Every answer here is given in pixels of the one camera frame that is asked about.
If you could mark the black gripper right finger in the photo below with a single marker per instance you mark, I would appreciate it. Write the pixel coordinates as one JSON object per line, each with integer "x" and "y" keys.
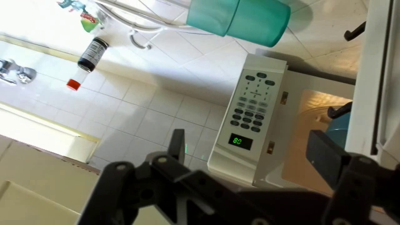
{"x": 358, "y": 188}

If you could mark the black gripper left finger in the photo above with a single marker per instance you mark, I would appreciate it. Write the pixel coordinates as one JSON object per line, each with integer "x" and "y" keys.
{"x": 113, "y": 191}

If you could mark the small teal cup inside microwave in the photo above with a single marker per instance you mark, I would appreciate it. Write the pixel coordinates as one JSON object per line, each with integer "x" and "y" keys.
{"x": 338, "y": 131}

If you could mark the white microwave oven body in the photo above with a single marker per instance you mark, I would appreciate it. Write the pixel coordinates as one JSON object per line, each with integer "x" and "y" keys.
{"x": 250, "y": 113}

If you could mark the soy sauce bottle red cap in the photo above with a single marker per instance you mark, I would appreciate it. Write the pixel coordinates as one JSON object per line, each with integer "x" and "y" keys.
{"x": 93, "y": 54}

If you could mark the chrome sink faucet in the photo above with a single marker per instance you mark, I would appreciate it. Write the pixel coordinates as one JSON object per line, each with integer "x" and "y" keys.
{"x": 16, "y": 73}

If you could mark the clear bag with green contents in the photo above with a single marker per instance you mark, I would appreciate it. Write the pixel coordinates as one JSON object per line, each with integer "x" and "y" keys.
{"x": 85, "y": 16}

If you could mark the teal plastic cup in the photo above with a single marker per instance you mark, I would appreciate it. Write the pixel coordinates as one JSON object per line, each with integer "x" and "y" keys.
{"x": 241, "y": 19}

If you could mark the cream upper wall cabinet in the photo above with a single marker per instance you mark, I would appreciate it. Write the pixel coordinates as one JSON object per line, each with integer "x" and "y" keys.
{"x": 38, "y": 188}

